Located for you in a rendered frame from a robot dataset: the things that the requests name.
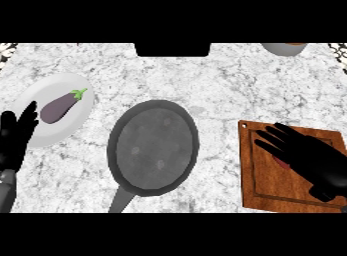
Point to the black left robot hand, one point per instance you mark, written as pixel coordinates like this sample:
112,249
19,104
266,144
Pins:
7,143

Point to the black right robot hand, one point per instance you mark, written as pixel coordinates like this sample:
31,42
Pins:
317,160

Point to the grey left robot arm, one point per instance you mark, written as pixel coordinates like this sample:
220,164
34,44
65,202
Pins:
1,193

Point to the red bell pepper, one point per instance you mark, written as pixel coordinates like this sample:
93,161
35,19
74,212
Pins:
282,162

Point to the brown wooden cutting board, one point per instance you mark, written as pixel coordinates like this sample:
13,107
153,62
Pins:
279,180

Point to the grey frying pan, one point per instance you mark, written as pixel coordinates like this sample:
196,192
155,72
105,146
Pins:
152,150

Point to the white oval plate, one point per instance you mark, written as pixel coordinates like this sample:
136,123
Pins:
57,110

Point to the purple eggplant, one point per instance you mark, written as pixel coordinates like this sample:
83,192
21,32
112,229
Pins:
57,107

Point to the black appliance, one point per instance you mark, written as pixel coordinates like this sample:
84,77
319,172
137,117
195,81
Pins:
171,49

